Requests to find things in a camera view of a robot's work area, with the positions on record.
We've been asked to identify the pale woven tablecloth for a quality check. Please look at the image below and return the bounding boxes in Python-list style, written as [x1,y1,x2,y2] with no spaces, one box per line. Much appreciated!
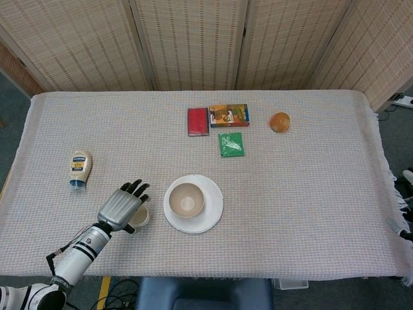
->
[0,89,412,287]

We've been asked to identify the brown woven screen panel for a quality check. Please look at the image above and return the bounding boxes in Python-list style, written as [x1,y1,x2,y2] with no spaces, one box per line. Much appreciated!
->
[0,41,45,98]

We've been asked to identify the red box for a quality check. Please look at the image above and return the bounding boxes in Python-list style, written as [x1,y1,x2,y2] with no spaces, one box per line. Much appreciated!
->
[187,107,210,137]

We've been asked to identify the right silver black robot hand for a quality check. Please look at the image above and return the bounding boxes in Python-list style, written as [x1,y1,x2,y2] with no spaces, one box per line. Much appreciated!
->
[386,170,413,242]

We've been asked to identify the white plastic box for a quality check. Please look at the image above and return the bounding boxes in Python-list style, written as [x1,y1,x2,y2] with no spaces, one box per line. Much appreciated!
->
[270,277,310,290]

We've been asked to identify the green packet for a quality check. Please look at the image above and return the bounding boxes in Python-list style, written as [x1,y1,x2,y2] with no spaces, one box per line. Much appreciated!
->
[217,132,246,158]

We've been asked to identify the white power strip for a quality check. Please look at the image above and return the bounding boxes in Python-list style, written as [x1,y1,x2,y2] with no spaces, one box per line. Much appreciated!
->
[394,95,413,109]

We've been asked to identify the small white paper cup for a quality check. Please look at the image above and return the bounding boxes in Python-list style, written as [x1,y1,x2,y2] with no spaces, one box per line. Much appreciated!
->
[128,205,151,231]

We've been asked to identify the black power cable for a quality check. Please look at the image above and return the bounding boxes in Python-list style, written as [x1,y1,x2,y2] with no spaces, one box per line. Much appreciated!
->
[376,105,399,122]

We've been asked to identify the beige bowl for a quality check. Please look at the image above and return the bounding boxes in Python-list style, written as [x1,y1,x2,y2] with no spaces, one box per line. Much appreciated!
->
[168,182,205,219]

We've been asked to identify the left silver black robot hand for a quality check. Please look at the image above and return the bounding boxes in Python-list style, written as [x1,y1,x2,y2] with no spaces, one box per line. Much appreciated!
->
[97,179,151,235]

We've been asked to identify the orange bun in wrap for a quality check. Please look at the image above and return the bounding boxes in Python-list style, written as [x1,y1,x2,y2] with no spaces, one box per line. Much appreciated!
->
[268,112,291,134]

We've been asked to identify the blue chair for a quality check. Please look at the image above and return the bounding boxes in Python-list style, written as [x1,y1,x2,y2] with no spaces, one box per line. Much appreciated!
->
[134,276,274,310]

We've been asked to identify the woven folding screen panel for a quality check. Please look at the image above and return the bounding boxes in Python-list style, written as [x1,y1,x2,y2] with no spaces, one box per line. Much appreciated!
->
[308,0,413,112]
[235,0,361,91]
[0,0,154,93]
[128,0,251,92]

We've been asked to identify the black arm wrist cable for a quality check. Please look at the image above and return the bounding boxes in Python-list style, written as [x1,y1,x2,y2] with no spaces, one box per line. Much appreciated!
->
[46,225,97,275]

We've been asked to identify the orange colourful printed box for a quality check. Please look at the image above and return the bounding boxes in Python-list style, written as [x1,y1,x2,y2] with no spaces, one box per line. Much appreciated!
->
[208,103,250,129]

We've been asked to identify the mayonnaise squeeze bottle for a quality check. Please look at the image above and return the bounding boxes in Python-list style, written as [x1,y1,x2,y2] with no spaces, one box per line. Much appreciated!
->
[68,150,93,192]

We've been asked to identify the large white plate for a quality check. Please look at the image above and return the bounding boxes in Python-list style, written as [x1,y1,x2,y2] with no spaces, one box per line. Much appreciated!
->
[163,174,225,234]

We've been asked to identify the black floor cables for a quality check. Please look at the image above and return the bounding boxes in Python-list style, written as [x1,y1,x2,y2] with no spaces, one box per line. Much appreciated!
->
[66,279,140,310]

